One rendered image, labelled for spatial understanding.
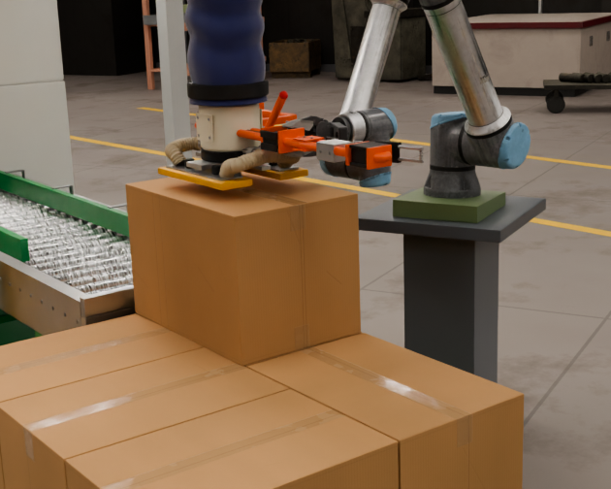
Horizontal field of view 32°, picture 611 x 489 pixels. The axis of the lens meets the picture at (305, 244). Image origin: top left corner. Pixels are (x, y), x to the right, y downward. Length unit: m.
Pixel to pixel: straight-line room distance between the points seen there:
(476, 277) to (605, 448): 0.69
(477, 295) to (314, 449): 1.36
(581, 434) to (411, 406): 1.30
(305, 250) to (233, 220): 0.25
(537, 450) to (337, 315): 0.97
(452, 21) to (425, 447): 1.31
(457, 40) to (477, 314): 0.93
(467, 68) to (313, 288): 0.84
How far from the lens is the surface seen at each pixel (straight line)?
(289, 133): 2.74
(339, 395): 2.55
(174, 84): 6.51
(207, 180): 2.85
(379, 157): 2.46
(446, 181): 3.47
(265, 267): 2.72
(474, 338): 3.53
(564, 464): 3.49
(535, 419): 3.79
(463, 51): 3.18
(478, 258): 3.48
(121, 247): 4.02
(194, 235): 2.83
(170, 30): 6.48
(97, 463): 2.30
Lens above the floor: 1.53
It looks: 14 degrees down
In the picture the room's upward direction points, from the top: 2 degrees counter-clockwise
